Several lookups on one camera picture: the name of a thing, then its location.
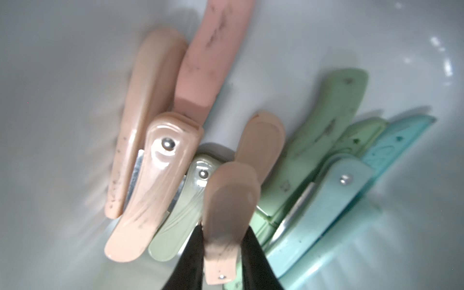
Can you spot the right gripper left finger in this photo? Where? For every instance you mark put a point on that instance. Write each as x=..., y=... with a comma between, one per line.
x=189, y=271

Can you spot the light pink folding knife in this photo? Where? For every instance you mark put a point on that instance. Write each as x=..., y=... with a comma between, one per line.
x=150, y=93

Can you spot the pink folding fruit knife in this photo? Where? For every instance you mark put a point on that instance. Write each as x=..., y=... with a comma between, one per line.
x=230, y=199

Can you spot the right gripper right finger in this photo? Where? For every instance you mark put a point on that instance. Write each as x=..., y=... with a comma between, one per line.
x=256, y=271

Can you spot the green folding knife in box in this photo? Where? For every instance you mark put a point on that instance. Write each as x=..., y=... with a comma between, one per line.
x=340, y=96

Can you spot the pale green folding knife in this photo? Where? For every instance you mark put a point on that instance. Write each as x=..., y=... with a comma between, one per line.
x=185, y=214

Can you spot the white storage box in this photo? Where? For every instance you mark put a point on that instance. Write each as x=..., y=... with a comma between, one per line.
x=65, y=67

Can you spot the teal folding knife in box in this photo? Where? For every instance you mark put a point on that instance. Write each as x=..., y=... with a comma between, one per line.
x=333, y=208

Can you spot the salmon pink folding knife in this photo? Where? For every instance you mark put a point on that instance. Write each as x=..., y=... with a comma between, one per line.
x=173, y=137

